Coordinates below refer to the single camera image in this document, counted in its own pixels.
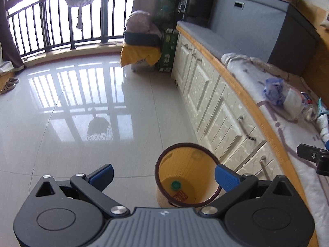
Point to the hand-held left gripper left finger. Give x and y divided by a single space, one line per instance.
102 176

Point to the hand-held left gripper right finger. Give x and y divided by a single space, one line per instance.
226 177

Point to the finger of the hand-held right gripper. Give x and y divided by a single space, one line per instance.
312 155

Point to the crushed drink can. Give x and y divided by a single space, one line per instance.
309 110

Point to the wood-look round waste bin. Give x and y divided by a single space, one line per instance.
180 164

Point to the white printed blanket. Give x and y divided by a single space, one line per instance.
290 139

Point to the white tube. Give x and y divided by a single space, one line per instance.
322 127

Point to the red paper scrap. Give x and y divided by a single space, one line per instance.
180 196

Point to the teal plastic wrapper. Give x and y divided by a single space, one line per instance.
323 106

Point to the green bottle cap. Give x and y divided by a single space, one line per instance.
176 184

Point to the blue and white plastic bag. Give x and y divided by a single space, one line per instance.
275 90

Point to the cream cabinet with wooden top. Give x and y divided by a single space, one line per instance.
205 82

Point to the yellow cloth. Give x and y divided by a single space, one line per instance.
136 54

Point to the beige slipper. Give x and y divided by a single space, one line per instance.
7 87
13 80

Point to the grey storage box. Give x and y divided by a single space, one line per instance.
257 30

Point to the green carton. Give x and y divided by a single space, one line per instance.
167 51

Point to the dark blue cushion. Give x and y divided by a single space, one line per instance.
141 40

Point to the grey seat cushion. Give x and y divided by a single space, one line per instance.
203 36

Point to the white cloth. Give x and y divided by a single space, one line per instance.
5 67

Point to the pink-grey stuffed bag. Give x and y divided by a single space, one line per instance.
141 23

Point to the black balcony railing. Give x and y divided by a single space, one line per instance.
104 18

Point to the brown curtain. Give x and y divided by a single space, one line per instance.
7 43

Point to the black shelf unit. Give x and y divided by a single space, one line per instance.
200 5

